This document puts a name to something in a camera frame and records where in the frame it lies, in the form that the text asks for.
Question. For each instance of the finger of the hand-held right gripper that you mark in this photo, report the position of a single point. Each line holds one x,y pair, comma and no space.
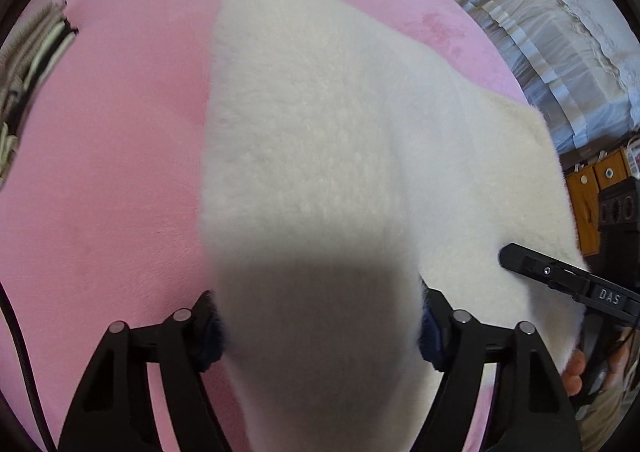
540,268

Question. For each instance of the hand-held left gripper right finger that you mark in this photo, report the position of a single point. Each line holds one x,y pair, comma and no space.
432,337

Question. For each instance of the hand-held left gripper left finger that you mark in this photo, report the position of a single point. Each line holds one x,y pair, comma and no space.
210,337

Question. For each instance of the white fleece jacket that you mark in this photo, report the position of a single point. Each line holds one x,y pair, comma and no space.
325,157

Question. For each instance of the person's right hand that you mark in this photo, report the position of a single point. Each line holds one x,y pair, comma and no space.
574,374

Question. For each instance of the wooden cabinet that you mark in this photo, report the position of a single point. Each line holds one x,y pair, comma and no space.
585,212

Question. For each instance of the black speaker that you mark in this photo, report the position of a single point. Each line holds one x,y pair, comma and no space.
620,207

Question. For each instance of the white power strip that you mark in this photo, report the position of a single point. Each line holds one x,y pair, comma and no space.
634,154

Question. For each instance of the pink bed blanket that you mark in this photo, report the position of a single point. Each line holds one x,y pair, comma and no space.
110,157

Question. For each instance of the lace covered bed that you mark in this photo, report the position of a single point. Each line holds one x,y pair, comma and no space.
550,32

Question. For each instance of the folded striped garment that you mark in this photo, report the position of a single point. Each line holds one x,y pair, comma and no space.
47,46

